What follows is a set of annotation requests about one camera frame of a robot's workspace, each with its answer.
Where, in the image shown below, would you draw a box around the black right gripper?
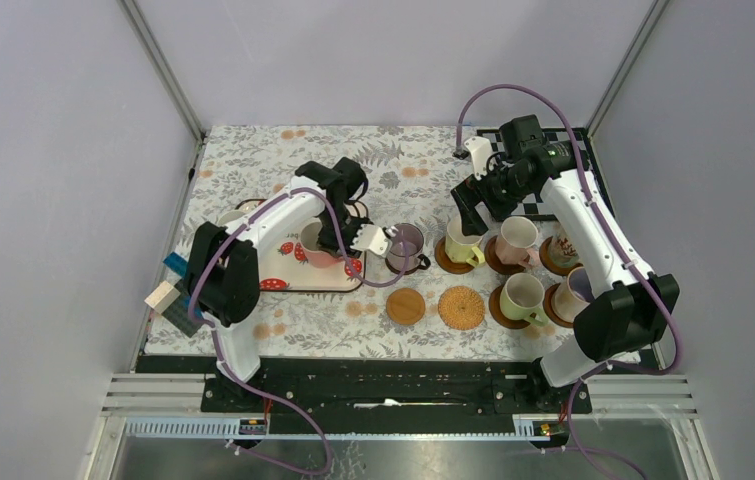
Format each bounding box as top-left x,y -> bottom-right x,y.
450,157 -> 531,238

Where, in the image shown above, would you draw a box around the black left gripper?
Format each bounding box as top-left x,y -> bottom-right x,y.
317,205 -> 374,258

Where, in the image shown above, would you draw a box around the black white chessboard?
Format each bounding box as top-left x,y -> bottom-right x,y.
476,127 -> 613,222

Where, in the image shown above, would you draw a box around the white cup pink front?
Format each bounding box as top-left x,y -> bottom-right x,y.
495,216 -> 541,268

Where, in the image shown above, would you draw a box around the purple cup dark handle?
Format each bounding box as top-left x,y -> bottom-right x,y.
386,223 -> 425,259

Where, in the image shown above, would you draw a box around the white cup yellow handle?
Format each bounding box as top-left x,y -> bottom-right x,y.
444,215 -> 486,268

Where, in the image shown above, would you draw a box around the cream tray with black rim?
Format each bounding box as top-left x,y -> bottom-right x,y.
217,198 -> 370,293

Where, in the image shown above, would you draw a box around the large cream cup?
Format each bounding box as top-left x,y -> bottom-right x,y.
547,224 -> 580,270

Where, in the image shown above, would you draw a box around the light bamboo coaster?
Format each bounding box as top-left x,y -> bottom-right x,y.
386,288 -> 426,326

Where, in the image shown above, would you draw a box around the white cup green body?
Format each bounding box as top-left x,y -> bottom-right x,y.
499,272 -> 550,326

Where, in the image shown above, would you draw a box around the brown ridged wooden coaster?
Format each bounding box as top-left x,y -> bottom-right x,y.
488,286 -> 530,330

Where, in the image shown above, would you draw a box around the woven rattan coaster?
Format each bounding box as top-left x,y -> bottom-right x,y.
438,286 -> 486,331

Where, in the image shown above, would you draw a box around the lilac cup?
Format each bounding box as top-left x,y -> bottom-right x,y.
552,267 -> 595,324

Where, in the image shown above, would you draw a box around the white cup pink handle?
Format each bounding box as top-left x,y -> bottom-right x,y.
299,220 -> 342,269

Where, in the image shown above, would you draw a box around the dark walnut coaster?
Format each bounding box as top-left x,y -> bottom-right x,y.
385,254 -> 431,275

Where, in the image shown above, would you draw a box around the white cup blue handle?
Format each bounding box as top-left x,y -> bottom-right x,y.
217,210 -> 247,229

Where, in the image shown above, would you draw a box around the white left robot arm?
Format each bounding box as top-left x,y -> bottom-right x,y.
184,157 -> 368,411

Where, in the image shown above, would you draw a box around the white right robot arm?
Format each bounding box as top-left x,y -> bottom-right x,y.
451,115 -> 680,412

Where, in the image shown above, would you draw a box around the floral tablecloth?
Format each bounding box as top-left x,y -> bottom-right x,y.
173,126 -> 571,361

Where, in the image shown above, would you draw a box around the blue block puzzle box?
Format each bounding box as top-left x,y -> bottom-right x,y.
162,252 -> 201,338

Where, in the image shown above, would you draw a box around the wooden block pieces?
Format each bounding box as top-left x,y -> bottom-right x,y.
144,281 -> 181,315

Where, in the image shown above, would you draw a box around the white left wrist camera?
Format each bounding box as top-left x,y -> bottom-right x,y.
351,223 -> 399,257

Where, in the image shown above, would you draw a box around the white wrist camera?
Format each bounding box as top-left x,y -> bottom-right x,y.
351,223 -> 399,257
454,136 -> 494,180

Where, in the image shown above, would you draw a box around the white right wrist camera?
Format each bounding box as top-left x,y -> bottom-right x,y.
454,136 -> 494,180

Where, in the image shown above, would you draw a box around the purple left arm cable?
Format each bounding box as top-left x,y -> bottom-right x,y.
186,186 -> 413,477

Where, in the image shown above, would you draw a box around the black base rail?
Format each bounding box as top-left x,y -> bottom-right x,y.
200,358 -> 592,435

